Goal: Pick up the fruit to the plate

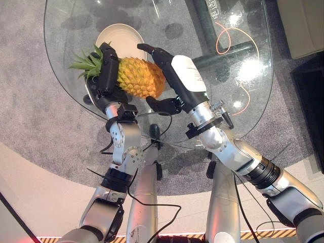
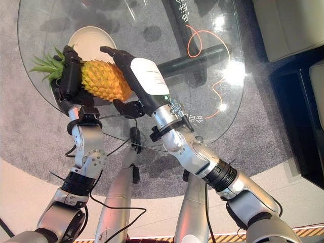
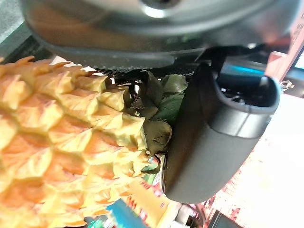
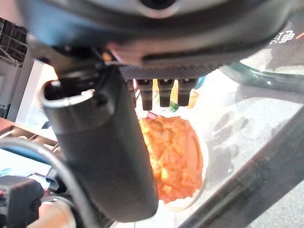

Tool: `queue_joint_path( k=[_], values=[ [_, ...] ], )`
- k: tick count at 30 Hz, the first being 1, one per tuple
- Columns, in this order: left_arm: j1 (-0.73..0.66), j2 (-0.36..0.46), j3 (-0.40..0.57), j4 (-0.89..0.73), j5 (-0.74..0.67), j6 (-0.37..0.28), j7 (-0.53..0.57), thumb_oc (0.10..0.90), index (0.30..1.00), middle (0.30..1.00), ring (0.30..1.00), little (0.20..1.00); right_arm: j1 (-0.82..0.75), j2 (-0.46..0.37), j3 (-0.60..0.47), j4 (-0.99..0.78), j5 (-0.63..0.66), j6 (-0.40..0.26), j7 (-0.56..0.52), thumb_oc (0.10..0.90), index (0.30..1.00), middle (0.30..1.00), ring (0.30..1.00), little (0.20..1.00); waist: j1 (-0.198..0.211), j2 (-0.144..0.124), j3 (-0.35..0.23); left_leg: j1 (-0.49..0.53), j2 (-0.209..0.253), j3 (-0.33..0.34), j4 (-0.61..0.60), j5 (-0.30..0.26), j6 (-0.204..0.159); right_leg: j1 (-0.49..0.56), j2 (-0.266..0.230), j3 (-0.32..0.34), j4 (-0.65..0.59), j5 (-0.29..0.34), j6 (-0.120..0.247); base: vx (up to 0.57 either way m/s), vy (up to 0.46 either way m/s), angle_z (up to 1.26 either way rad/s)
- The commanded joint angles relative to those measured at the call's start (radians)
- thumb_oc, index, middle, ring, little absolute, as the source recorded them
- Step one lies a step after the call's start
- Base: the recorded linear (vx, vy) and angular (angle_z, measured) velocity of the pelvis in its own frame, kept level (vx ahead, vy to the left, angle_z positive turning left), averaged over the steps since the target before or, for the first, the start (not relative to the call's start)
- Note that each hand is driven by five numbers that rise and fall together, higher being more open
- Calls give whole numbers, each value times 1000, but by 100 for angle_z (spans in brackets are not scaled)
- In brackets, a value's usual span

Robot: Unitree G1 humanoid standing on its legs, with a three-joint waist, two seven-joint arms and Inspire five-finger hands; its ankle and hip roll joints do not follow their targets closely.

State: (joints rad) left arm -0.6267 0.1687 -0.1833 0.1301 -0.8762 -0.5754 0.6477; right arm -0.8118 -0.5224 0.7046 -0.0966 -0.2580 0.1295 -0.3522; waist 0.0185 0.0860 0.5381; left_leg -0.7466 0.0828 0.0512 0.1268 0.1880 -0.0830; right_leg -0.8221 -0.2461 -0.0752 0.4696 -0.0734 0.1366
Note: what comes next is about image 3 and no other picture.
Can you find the yellow orange plastic pineapple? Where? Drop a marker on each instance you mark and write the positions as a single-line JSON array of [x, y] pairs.
[[59, 147]]

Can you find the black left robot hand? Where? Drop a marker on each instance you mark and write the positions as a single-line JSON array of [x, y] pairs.
[[202, 152]]

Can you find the red printed box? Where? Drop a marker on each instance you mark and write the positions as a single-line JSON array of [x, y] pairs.
[[288, 50]]

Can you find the green artificial leaves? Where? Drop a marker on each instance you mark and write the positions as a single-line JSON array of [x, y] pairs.
[[156, 104]]

